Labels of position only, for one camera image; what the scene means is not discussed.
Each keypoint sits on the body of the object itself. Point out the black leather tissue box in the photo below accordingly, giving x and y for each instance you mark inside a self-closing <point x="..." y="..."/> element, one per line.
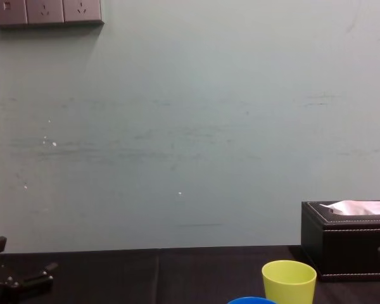
<point x="345" y="250"/>

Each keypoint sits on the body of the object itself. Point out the white paper tissue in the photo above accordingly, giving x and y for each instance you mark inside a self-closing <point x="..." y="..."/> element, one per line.
<point x="361" y="207"/>

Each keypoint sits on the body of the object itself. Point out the yellow-green plastic cup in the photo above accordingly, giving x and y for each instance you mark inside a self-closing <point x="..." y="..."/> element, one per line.
<point x="288" y="289"/>

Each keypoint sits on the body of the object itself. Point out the black table cloth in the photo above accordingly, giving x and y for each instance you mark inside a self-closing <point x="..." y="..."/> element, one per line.
<point x="145" y="278"/>

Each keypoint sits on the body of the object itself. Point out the blue plastic cup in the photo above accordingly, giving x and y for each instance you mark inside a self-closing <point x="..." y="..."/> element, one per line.
<point x="251" y="301"/>

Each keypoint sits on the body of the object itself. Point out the grey wall data port plate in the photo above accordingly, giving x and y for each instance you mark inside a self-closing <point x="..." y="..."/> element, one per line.
<point x="8" y="11"/>

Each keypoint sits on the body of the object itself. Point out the grey wall power socket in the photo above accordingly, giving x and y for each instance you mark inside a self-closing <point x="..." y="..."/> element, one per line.
<point x="82" y="10"/>
<point x="45" y="11"/>

